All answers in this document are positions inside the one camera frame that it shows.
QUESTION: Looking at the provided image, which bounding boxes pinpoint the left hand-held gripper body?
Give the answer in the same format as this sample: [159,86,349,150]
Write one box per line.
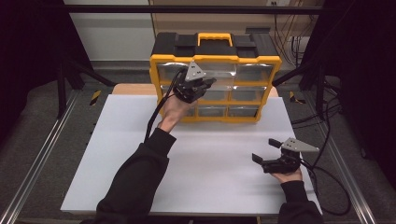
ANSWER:
[172,61,207,105]

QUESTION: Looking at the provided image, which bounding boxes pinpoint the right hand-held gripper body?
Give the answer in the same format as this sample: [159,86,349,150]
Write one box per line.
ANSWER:
[262,137,321,175]

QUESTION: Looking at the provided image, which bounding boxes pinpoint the clear plastic drawer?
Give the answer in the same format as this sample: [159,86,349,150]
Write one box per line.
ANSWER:
[199,63,236,84]

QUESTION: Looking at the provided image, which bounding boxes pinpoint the yellow black drawer organizer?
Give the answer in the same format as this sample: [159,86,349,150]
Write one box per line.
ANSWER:
[148,32,283,124]

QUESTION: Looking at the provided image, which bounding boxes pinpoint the person's right hand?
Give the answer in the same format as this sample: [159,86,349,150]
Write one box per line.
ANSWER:
[270,169,304,185]

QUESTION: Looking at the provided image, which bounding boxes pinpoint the person's left hand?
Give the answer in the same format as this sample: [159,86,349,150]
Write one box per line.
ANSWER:
[157,92,198,134]

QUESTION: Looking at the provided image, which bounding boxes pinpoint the white board sheet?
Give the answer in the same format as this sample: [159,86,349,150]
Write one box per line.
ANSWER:
[60,93,323,217]

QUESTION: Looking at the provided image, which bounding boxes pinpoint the grid of clear drawers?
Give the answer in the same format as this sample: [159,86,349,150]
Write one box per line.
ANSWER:
[156,62,276,119]

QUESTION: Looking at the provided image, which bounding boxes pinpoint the right yellow clamp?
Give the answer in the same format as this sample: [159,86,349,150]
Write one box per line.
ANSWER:
[289,91,306,105]

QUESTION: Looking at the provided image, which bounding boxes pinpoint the yellow clamp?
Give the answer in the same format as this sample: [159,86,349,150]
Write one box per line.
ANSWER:
[89,90,103,106]
[289,91,306,105]

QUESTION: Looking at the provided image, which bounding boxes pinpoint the wooden table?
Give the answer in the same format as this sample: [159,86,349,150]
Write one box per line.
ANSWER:
[111,83,279,98]

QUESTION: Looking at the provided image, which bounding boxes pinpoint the black metal stand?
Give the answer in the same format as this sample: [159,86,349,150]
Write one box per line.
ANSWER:
[272,59,328,120]
[55,59,116,119]

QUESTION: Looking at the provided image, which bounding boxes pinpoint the black crossbar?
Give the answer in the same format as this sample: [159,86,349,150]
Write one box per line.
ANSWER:
[64,4,325,15]

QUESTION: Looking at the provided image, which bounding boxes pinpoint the white cabinet panel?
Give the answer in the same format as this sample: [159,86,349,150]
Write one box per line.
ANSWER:
[64,0,157,62]

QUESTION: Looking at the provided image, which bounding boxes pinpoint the left yellow clamp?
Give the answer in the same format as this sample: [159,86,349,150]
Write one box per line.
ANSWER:
[89,90,103,106]

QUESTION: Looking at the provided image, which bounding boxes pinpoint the black curtain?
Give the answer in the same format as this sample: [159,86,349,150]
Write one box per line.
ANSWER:
[303,0,396,188]
[0,0,92,144]

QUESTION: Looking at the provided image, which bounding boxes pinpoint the left hand-held gripper cable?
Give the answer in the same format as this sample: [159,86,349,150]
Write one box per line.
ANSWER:
[143,67,188,144]

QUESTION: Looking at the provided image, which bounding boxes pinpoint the hand-held gripper cable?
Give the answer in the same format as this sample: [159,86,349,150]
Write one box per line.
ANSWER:
[143,67,188,144]
[300,158,352,217]

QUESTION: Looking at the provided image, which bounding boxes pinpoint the black floor cables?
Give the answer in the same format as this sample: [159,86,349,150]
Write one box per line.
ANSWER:
[290,80,344,130]

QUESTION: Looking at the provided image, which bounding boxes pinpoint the aluminium frame rail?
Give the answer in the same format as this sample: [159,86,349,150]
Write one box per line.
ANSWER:
[300,90,379,224]
[0,89,81,224]

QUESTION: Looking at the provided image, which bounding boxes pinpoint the right hand-held gripper cable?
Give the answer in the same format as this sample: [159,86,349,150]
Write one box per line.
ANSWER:
[300,158,352,217]

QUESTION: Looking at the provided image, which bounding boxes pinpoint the bundle of hanging cables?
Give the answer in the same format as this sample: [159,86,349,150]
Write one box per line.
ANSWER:
[272,13,307,66]

